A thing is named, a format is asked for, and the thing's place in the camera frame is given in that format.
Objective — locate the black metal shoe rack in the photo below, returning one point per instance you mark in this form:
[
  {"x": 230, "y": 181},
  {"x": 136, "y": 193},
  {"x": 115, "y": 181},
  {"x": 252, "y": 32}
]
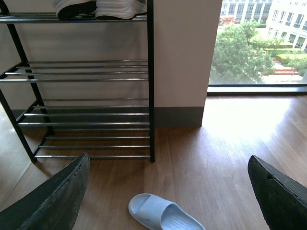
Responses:
[{"x": 78, "y": 85}]

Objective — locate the light blue slide sandal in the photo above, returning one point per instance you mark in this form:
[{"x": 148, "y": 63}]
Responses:
[{"x": 156, "y": 213}]

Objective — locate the grey sneaker white sole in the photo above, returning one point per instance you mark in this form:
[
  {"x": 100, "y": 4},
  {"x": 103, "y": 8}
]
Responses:
[{"x": 67, "y": 9}]

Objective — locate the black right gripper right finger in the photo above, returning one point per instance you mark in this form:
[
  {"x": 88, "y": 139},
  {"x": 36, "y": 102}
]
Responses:
[{"x": 282, "y": 200}]

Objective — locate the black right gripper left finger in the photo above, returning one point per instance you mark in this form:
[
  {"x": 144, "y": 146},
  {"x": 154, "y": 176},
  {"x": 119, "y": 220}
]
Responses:
[{"x": 55, "y": 204}]

